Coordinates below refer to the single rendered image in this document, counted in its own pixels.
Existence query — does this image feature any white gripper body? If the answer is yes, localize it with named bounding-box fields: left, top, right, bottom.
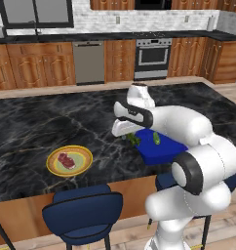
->
left=111, top=119, right=139, bottom=138

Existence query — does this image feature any steel oven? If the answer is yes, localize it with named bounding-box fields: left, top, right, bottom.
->
left=134, top=37, right=174, bottom=82

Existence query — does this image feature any black hob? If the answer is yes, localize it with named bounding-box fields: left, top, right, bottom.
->
left=132, top=31, right=167, bottom=39

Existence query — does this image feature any white paper towel roll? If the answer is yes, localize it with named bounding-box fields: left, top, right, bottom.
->
left=206, top=15, right=216, bottom=32

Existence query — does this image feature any green asparagus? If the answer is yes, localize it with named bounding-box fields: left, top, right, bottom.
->
left=126, top=132, right=142, bottom=146

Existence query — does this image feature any wooden lower cupboard run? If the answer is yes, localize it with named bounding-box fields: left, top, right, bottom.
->
left=0, top=42, right=77, bottom=92
left=167, top=36, right=209, bottom=79
left=104, top=39, right=137, bottom=83

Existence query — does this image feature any wooden kitchen island base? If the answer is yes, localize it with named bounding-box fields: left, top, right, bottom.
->
left=0, top=174, right=161, bottom=247

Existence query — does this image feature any wooden side cupboard run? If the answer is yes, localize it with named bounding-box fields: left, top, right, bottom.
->
left=200, top=37, right=236, bottom=85

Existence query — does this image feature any black microwave oven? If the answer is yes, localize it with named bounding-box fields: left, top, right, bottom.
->
left=134, top=0, right=173, bottom=11

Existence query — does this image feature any red raw steak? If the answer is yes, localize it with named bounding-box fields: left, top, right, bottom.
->
left=57, top=152, right=77, bottom=171

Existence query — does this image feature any black framed window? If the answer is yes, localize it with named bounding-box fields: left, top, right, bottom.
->
left=0, top=0, right=75, bottom=30

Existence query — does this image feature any yellow plate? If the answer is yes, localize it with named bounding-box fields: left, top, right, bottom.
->
left=46, top=145, right=94, bottom=178

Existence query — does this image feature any grey dishwasher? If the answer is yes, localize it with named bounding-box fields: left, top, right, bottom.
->
left=71, top=40, right=106, bottom=86

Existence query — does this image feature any wooden upper cupboard run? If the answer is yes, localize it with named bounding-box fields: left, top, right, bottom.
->
left=89, top=0, right=136, bottom=11
left=171, top=0, right=236, bottom=14

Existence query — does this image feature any green cucumber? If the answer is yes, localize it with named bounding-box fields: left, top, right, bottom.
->
left=152, top=131, right=162, bottom=146

